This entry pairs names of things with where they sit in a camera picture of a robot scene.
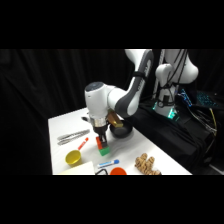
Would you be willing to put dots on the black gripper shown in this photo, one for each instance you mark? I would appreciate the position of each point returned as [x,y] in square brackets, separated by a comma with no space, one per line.
[100,130]

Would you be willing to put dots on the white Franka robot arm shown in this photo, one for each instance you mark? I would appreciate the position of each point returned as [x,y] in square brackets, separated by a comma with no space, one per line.
[133,90]

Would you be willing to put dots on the green cube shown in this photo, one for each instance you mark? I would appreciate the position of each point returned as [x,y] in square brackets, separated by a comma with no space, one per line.
[104,151]

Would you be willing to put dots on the red marker pen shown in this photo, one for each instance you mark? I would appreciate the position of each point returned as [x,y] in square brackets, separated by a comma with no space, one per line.
[83,143]

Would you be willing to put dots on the blue and white marker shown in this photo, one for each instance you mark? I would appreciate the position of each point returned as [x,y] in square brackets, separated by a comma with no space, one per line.
[108,163]

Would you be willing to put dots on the silver metal tongs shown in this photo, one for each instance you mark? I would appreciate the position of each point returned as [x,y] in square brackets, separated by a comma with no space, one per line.
[71,136]

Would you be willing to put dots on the black clip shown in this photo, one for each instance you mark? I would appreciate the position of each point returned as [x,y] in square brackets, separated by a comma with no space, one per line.
[101,171]

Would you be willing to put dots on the yellow cup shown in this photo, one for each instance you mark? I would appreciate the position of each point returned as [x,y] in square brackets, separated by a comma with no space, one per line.
[73,157]

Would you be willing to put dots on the orange lid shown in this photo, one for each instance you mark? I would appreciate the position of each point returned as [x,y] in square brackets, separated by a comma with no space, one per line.
[118,171]

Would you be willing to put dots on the beige paper sheet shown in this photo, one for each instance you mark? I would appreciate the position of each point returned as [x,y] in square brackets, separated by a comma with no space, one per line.
[80,169]

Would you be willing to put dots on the tan ginger root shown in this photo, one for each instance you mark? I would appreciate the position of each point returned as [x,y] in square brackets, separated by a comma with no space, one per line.
[146,164]

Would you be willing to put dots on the black cloth-covered robot stand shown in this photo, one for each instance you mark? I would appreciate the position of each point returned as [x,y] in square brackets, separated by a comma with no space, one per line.
[166,133]

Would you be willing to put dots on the green base light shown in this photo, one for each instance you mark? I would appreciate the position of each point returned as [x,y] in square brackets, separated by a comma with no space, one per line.
[172,113]

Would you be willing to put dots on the black curtain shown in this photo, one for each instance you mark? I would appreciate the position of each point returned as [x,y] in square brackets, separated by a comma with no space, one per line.
[40,86]

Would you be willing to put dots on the backlit black keyboard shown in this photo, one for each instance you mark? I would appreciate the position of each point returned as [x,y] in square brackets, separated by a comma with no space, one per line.
[207,99]

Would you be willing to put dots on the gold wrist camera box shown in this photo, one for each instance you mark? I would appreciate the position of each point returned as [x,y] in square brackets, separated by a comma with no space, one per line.
[115,119]

